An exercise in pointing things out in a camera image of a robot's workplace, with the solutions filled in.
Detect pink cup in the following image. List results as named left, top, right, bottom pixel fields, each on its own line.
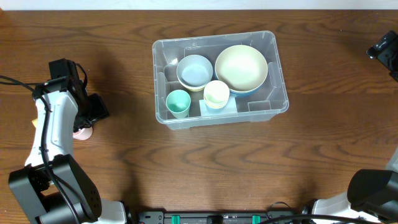
left=73, top=127, right=93, bottom=141

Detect yellow cup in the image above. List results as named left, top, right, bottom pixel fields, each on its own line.
left=204, top=98, right=228, bottom=110
left=32, top=119, right=37, bottom=128

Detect green cup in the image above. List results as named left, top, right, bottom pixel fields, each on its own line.
left=166, top=90, right=191, bottom=119

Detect light blue small bowl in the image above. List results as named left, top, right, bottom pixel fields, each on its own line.
left=177, top=55, right=213, bottom=86

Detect yellow small bowl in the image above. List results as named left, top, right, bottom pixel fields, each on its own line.
left=183, top=85, right=205, bottom=92

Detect dark blue bowl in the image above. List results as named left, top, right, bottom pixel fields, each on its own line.
left=215, top=74, right=265, bottom=93
left=230, top=91, right=256, bottom=98

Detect cream white cup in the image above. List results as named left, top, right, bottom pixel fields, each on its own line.
left=203, top=80, right=230, bottom=103

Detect beige large bowl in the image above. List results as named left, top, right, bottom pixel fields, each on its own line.
left=215, top=45, right=268, bottom=83

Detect white small bowl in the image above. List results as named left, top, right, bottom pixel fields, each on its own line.
left=178, top=79, right=206, bottom=86

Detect blue cup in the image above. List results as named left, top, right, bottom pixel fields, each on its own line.
left=200, top=96, right=238, bottom=116

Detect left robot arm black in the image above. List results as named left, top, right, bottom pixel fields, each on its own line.
left=9, top=78, right=128, bottom=223

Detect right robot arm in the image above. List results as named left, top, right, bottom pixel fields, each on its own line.
left=303, top=30, right=397, bottom=223

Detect clear plastic storage container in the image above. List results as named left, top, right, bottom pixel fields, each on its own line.
left=152, top=30, right=289, bottom=129

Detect left black cable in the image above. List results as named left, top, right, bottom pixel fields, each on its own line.
left=0, top=63, right=88, bottom=224

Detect black cable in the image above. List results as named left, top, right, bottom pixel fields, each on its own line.
left=0, top=63, right=88, bottom=224
left=257, top=201, right=380, bottom=224

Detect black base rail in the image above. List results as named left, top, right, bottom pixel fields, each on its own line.
left=129, top=210, right=368, bottom=224

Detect right black cable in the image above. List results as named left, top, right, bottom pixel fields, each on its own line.
left=257, top=201, right=380, bottom=224

